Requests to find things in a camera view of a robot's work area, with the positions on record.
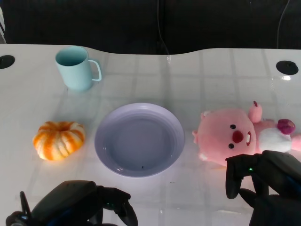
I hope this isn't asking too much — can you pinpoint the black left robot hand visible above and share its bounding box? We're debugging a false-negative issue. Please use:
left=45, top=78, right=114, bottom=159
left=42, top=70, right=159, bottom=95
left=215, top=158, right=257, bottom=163
left=30, top=180, right=139, bottom=226

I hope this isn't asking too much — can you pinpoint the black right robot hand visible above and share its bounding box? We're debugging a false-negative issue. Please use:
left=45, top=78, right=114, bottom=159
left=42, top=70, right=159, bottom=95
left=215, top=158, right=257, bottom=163
left=225, top=150, right=301, bottom=226

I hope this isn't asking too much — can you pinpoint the pink plush doll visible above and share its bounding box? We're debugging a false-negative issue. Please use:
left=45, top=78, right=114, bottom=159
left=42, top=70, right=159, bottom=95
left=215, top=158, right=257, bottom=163
left=191, top=100, right=301, bottom=169

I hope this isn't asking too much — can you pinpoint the lavender round plate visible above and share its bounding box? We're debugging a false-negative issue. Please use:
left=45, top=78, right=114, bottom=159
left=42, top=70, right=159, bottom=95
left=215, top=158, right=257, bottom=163
left=94, top=102, right=186, bottom=178

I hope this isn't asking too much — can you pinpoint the orange white striped pumpkin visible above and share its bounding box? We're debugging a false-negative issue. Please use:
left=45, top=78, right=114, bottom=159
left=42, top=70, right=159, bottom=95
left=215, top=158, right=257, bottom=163
left=32, top=121, right=86, bottom=161

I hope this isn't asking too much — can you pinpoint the light blue mug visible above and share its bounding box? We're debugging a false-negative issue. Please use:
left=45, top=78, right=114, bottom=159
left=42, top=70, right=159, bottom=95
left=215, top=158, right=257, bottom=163
left=55, top=46, right=103, bottom=92

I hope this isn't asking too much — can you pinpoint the white object at edge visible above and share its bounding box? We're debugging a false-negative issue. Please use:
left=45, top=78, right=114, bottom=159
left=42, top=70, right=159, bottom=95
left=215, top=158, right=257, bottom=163
left=0, top=6, right=7, bottom=44

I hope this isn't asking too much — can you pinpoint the black round cable grommet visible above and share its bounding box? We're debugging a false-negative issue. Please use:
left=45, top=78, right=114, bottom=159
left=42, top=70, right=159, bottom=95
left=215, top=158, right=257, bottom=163
left=0, top=55, right=16, bottom=69
left=275, top=60, right=299, bottom=75

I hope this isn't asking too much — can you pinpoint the thin dark hanging cable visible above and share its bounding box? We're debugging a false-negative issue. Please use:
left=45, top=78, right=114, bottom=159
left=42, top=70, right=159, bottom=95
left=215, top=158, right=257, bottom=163
left=277, top=0, right=295, bottom=49
left=157, top=0, right=170, bottom=57

